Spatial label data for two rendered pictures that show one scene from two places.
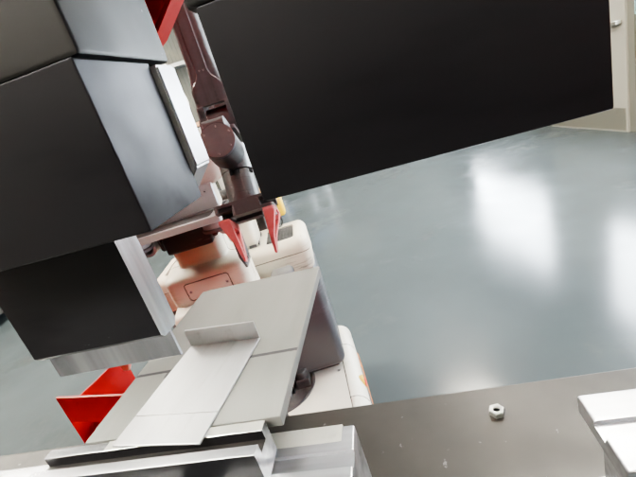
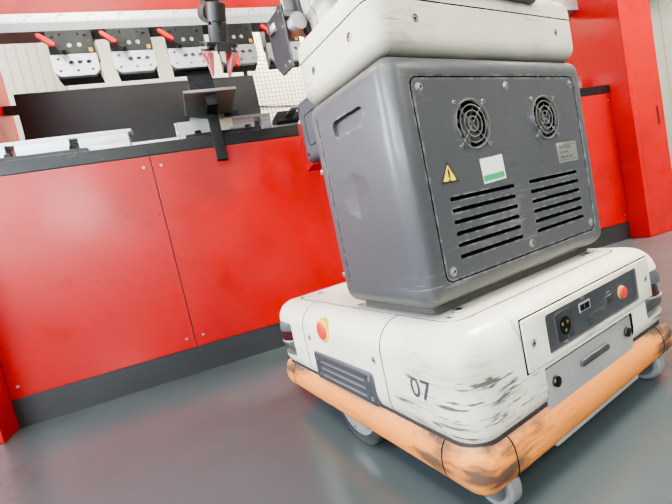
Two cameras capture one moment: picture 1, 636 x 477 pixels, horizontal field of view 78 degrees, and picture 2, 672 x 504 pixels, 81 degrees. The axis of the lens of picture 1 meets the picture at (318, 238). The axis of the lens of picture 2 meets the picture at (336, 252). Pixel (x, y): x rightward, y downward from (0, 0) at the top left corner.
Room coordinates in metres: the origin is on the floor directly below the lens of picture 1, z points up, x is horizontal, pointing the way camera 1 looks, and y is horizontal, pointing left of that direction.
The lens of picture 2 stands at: (1.89, -0.37, 0.47)
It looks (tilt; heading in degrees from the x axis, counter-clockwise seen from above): 5 degrees down; 149
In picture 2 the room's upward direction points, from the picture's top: 12 degrees counter-clockwise
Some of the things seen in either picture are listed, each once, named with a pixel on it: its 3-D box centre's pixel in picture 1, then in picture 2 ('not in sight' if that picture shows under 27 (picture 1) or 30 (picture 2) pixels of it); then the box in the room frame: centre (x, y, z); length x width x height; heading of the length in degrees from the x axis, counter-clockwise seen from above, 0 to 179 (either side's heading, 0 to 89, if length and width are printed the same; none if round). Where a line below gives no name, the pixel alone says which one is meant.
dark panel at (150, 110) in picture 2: not in sight; (154, 127); (-0.30, 0.04, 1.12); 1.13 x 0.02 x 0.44; 77
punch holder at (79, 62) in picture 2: not in sight; (76, 57); (0.16, -0.26, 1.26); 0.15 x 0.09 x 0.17; 77
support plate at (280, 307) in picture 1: (230, 337); (209, 102); (0.39, 0.13, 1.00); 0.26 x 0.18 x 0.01; 167
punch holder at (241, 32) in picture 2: not in sight; (236, 48); (0.29, 0.33, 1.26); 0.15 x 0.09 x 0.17; 77
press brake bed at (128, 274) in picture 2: not in sight; (379, 220); (0.44, 0.78, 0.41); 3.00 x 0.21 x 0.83; 77
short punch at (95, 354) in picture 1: (87, 309); (200, 83); (0.25, 0.16, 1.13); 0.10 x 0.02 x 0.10; 77
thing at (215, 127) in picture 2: not in sight; (216, 129); (0.43, 0.12, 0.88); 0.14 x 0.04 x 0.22; 167
